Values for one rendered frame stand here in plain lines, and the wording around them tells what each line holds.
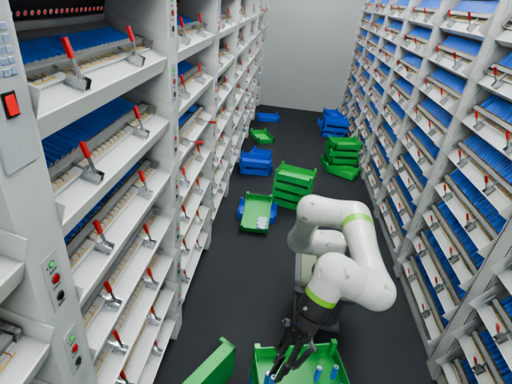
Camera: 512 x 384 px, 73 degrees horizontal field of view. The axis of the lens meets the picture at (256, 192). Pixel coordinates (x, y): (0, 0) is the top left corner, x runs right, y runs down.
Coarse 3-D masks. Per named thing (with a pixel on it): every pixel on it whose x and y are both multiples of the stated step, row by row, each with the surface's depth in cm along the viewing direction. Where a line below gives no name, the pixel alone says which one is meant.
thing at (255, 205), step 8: (248, 192) 263; (248, 200) 268; (256, 200) 268; (264, 200) 269; (248, 208) 264; (256, 208) 264; (264, 208) 265; (248, 216) 260; (256, 216) 260; (264, 216) 261; (248, 224) 256; (256, 224) 257; (264, 232) 252
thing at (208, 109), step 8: (192, 104) 182; (200, 104) 182; (208, 104) 181; (208, 112) 183; (208, 120) 176; (200, 128) 165; (184, 136) 151; (192, 136) 154; (192, 144) 149; (184, 152) 140
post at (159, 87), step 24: (120, 0) 97; (144, 0) 97; (168, 0) 98; (144, 24) 100; (168, 24) 101; (168, 72) 106; (168, 96) 110; (168, 144) 118; (168, 192) 128; (168, 240) 139
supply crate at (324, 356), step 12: (264, 348) 121; (324, 348) 126; (336, 348) 123; (264, 360) 122; (312, 360) 124; (324, 360) 124; (336, 360) 123; (264, 372) 118; (300, 372) 120; (312, 372) 120; (324, 372) 121
